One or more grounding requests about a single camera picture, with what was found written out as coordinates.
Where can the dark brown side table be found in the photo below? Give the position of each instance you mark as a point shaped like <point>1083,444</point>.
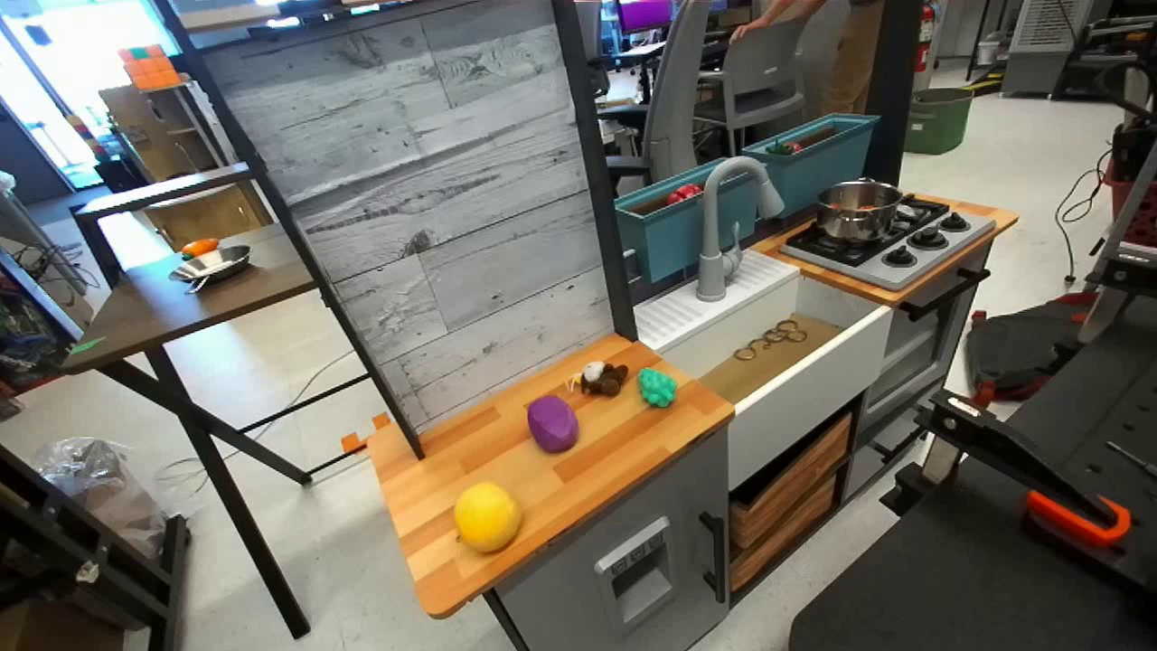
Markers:
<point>127,344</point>

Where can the grey cabinet door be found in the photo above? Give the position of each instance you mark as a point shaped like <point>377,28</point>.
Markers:
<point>649,571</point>

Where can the teal planter box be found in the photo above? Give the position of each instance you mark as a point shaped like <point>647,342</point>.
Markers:
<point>662,217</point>
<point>812,157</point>

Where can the green bin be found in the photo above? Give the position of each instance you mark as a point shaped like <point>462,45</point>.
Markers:
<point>938,122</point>

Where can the teal planter box right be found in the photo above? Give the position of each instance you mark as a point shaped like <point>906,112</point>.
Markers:
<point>812,157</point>

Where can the toy oven front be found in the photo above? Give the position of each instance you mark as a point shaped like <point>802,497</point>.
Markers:
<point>919,352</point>

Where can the green plushy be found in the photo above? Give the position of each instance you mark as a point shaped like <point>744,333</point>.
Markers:
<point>657,387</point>

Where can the grey wood backsplash panel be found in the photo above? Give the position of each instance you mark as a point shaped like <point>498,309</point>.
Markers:
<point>439,170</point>

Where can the yellow plush ball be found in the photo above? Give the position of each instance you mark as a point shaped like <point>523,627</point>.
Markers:
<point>488,518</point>

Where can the brown and white plush toy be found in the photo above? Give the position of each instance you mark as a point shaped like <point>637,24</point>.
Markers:
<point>602,377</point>

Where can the white toy sink basin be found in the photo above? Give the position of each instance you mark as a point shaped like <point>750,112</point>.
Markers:
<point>782,348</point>

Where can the purple plush toy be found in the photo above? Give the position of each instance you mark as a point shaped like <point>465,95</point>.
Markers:
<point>550,423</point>

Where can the silver metal pot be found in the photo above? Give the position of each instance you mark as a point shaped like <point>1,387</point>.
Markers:
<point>860,210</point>

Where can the teal planter box left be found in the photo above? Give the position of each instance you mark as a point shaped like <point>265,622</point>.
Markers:
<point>662,217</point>

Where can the grey toy stovetop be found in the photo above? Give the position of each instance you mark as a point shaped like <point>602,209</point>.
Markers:
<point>927,232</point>

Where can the grey office chair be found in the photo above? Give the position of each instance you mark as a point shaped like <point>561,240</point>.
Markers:
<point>756,83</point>

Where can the wooden crate drawers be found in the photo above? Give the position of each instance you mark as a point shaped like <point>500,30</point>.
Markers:
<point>779,503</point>

